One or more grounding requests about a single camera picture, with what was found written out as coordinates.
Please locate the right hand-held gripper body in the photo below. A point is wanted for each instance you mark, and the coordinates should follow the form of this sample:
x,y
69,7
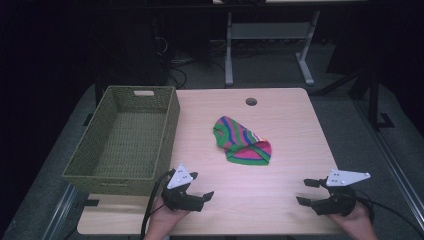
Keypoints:
x,y
340,195

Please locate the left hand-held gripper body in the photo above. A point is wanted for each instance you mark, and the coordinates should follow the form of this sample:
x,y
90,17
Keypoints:
x,y
181,195

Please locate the striped knitted garment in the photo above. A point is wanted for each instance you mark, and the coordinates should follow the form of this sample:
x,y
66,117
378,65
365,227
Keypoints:
x,y
243,140

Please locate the green woven basket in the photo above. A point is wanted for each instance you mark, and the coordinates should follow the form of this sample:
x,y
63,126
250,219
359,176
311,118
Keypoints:
x,y
125,141

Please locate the person's left hand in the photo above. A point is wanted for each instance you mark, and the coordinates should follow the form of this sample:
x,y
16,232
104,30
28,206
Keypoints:
x,y
163,220

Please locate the person's right hand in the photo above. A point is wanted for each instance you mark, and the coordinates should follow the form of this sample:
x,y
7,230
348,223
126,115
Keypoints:
x,y
355,223

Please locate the black metal stand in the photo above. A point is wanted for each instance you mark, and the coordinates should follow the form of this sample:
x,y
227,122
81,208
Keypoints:
x,y
375,100

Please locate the grey metal table frame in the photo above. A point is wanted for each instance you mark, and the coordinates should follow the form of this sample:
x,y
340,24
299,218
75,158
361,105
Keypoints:
x,y
268,46

